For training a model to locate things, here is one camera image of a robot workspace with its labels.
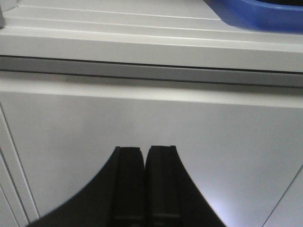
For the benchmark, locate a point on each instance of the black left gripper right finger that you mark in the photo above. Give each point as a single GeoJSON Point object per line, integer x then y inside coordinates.
{"type": "Point", "coordinates": [172, 198]}

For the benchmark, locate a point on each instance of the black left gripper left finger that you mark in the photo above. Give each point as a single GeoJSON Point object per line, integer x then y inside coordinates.
{"type": "Point", "coordinates": [113, 198]}

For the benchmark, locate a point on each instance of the blue plastic tray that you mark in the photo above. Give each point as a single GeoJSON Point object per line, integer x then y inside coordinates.
{"type": "Point", "coordinates": [284, 16]}

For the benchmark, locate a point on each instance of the white cabinet lower shelf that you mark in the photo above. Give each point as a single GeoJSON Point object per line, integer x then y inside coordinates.
{"type": "Point", "coordinates": [158, 32]}

